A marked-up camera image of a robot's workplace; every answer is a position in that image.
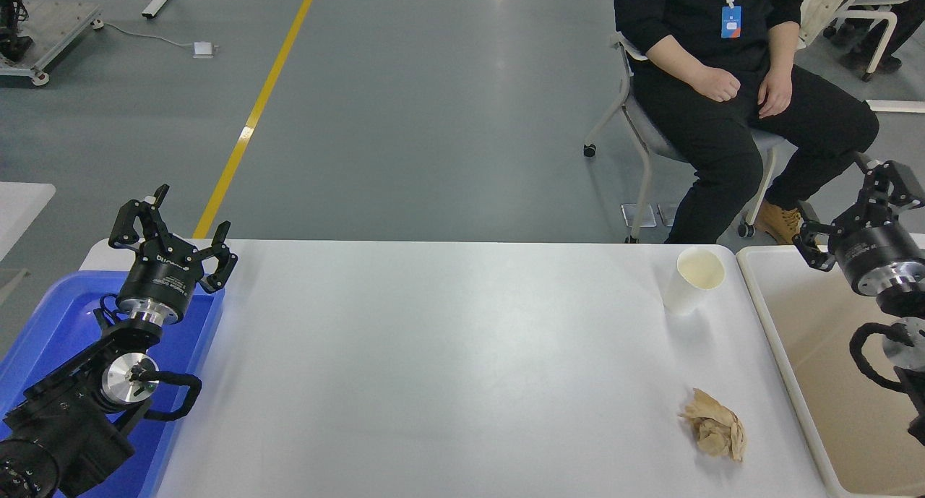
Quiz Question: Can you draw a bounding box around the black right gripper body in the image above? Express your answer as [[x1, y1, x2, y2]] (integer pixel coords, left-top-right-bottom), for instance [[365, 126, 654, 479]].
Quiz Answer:
[[829, 220, 925, 295]]

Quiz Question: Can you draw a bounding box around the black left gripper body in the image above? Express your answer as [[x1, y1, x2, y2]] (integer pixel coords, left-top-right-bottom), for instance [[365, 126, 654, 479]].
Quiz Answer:
[[117, 246, 200, 314]]

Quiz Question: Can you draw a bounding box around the white paper cup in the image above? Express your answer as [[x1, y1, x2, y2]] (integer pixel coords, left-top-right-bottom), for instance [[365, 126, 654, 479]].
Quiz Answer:
[[663, 246, 726, 317]]

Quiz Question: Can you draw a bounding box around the tan paper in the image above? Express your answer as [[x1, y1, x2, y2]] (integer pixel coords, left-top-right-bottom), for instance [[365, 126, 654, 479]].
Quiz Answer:
[[678, 388, 747, 463]]

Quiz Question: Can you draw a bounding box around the person's left hand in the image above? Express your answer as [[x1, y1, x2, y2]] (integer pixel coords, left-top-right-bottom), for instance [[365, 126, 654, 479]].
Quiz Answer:
[[757, 68, 793, 119]]

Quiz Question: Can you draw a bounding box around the person's right hand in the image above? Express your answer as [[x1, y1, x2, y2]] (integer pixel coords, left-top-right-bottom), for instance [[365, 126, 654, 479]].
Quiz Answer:
[[690, 66, 741, 103]]

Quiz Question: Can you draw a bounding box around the blue plastic tray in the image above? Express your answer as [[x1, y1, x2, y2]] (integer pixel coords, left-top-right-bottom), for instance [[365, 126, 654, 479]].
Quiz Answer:
[[0, 270, 225, 498]]

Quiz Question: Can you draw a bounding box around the seated person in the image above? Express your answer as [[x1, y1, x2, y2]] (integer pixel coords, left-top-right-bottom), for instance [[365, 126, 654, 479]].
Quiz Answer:
[[613, 0, 880, 246]]

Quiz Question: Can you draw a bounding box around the large pale bin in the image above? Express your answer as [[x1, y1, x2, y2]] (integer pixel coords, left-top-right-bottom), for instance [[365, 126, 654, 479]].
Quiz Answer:
[[736, 244, 925, 498]]

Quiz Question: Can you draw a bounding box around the person in dark trousers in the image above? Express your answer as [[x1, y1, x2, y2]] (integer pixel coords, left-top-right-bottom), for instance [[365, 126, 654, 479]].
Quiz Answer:
[[831, 0, 925, 76]]

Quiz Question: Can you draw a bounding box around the cream jacket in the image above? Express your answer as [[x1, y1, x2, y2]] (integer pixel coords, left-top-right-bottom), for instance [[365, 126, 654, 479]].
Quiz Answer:
[[798, 0, 864, 48]]

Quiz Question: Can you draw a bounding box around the grey wheeled platform cart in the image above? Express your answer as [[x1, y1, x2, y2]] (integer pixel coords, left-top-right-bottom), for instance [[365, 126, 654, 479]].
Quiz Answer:
[[0, 1, 105, 87]]

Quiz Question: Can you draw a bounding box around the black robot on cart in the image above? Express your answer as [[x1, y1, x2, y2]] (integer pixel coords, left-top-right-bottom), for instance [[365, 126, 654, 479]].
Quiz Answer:
[[0, 0, 35, 62]]

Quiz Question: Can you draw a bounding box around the grey chair with white frame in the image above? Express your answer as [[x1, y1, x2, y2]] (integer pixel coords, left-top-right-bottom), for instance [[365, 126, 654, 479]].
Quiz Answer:
[[583, 32, 796, 244]]

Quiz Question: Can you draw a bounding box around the white floor cable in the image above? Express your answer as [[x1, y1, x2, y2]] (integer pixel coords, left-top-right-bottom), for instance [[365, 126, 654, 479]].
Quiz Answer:
[[90, 21, 196, 50]]

